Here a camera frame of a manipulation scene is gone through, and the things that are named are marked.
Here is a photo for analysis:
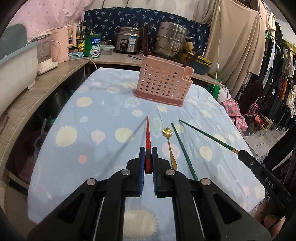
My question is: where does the bright red chopstick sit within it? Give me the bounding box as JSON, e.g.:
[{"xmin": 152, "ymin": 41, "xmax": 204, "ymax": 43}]
[{"xmin": 145, "ymin": 116, "xmax": 153, "ymax": 174}]

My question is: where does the green chopstick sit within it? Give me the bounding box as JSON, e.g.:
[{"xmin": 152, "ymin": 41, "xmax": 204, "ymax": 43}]
[
  {"xmin": 171, "ymin": 123, "xmax": 198, "ymax": 181},
  {"xmin": 179, "ymin": 120, "xmax": 239, "ymax": 154}
]

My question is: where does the brown red chopstick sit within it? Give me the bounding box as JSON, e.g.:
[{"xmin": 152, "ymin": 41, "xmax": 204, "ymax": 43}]
[{"xmin": 184, "ymin": 52, "xmax": 201, "ymax": 69}]

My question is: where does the dark red chopstick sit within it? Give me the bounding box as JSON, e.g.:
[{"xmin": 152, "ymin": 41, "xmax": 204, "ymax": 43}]
[{"xmin": 144, "ymin": 25, "xmax": 149, "ymax": 57}]

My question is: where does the dark maroon chopstick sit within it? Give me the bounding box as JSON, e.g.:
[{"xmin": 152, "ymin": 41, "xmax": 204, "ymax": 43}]
[{"xmin": 141, "ymin": 27, "xmax": 147, "ymax": 56}]

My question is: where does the right hand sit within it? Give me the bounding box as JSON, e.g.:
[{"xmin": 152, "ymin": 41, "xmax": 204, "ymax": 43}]
[{"xmin": 253, "ymin": 200, "xmax": 283, "ymax": 238}]

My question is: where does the gold flower spoon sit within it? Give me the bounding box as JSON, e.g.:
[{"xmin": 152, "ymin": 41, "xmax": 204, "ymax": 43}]
[{"xmin": 163, "ymin": 127, "xmax": 178, "ymax": 170}]

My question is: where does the light blue patterned tablecloth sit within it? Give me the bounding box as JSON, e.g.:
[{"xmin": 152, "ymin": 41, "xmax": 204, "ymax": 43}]
[{"xmin": 28, "ymin": 68, "xmax": 271, "ymax": 240}]

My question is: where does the pink perforated utensil holder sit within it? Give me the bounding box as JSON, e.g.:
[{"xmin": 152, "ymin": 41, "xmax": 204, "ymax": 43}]
[{"xmin": 134, "ymin": 55, "xmax": 193, "ymax": 106}]

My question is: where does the pink floral cloth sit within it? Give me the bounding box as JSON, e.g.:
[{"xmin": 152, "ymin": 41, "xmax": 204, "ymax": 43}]
[{"xmin": 221, "ymin": 98, "xmax": 248, "ymax": 135}]

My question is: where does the blue ceramic dish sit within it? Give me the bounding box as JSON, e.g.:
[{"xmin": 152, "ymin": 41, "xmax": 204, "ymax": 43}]
[{"xmin": 189, "ymin": 58, "xmax": 212, "ymax": 75}]

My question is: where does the steel rice cooker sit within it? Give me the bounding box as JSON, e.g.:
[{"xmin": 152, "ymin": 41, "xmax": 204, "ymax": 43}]
[{"xmin": 115, "ymin": 27, "xmax": 142, "ymax": 54}]

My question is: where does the large steel steamer pot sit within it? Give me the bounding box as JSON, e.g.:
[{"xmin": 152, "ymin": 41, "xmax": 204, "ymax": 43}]
[{"xmin": 154, "ymin": 22, "xmax": 188, "ymax": 59}]

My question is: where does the green white package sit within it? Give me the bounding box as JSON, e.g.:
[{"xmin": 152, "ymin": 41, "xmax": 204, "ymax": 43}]
[{"xmin": 84, "ymin": 34, "xmax": 101, "ymax": 58}]

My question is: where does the white small appliance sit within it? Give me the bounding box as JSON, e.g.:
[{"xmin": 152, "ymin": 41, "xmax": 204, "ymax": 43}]
[{"xmin": 30, "ymin": 32, "xmax": 58, "ymax": 75}]

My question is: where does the beige hanging cloth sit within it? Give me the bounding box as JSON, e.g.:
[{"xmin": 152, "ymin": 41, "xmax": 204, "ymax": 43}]
[{"xmin": 193, "ymin": 1, "xmax": 270, "ymax": 96}]

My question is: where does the navy patterned cloth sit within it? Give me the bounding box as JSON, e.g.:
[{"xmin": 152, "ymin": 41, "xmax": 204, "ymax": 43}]
[{"xmin": 83, "ymin": 7, "xmax": 210, "ymax": 54}]

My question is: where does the pink electric kettle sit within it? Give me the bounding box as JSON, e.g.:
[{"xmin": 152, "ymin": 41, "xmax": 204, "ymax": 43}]
[{"xmin": 51, "ymin": 24, "xmax": 77, "ymax": 63}]

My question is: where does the white plastic tub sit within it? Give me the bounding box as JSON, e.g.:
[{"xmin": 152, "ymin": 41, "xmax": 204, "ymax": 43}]
[{"xmin": 0, "ymin": 42, "xmax": 39, "ymax": 113}]

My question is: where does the pink dotted cloth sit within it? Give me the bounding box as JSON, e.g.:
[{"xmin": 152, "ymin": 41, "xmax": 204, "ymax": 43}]
[{"xmin": 8, "ymin": 0, "xmax": 92, "ymax": 40}]

